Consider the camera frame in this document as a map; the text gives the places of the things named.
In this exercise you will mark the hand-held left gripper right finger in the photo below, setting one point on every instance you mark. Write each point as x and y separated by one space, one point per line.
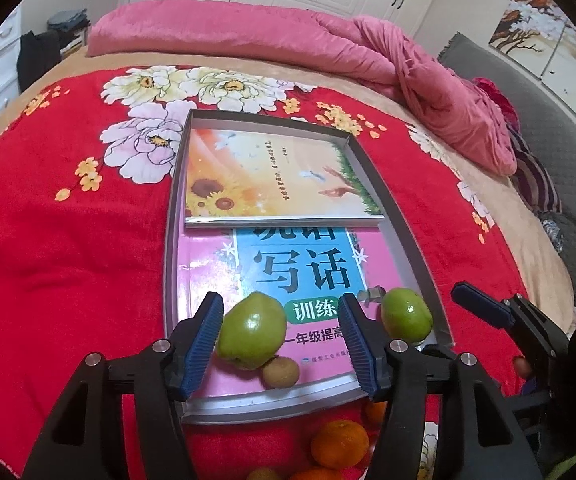
358 350

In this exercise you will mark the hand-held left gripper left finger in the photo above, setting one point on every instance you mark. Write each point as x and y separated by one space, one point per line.
202 345

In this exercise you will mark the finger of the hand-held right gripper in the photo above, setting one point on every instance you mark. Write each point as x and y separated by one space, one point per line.
478 305

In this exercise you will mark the green apple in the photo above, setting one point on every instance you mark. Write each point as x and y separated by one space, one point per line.
253 332
408 312

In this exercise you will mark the orange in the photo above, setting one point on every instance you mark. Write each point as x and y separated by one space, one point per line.
318 475
375 410
340 442

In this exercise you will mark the brown kiwi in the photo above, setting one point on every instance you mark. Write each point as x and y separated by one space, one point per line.
280 372
263 475

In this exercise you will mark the grey cardboard box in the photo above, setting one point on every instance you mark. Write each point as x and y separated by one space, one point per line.
398 210

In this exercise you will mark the person's right hand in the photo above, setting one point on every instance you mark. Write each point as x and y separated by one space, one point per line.
523 366

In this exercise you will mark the pink book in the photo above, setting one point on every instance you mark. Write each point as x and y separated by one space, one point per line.
207 265

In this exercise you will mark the silver foil bag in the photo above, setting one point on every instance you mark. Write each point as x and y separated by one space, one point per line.
555 230

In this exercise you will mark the striped pillow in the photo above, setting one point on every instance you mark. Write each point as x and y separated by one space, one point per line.
535 175

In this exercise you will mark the red floral blanket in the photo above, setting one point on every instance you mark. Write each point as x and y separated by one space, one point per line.
67 260

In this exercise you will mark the sunflower cover book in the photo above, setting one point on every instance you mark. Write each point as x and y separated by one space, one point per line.
268 175

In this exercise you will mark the grey quilted headboard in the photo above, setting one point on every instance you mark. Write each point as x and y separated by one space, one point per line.
568 135

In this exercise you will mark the red cloth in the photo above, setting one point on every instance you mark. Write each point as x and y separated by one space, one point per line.
493 100

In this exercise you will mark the pink quilt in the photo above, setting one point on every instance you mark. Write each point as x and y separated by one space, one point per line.
268 25

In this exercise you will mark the black clothes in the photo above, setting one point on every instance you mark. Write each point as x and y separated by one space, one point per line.
37 60

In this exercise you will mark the stack of folded clothes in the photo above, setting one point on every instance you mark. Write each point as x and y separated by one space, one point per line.
70 25

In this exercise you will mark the floral wall painting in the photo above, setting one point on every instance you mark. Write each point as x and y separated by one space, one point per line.
533 25

